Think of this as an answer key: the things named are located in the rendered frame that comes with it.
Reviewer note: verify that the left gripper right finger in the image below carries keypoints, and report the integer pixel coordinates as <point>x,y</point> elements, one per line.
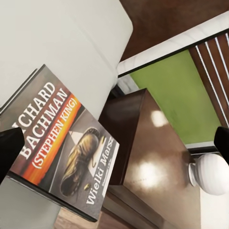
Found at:
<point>221,141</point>

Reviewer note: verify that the bed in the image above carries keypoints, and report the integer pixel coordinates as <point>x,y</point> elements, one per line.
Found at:
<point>81,42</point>

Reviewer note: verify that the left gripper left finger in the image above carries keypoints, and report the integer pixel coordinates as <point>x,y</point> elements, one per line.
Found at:
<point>11,143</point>

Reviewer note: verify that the fixed window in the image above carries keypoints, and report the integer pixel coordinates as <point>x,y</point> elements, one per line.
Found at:
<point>191,87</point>

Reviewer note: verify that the nightstand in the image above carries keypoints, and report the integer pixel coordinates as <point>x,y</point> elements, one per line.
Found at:
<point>149,187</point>

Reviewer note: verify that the hardback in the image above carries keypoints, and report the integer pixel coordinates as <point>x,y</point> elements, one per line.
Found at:
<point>68,156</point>

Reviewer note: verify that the table lamp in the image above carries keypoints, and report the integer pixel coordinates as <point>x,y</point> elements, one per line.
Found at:
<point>211,172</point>

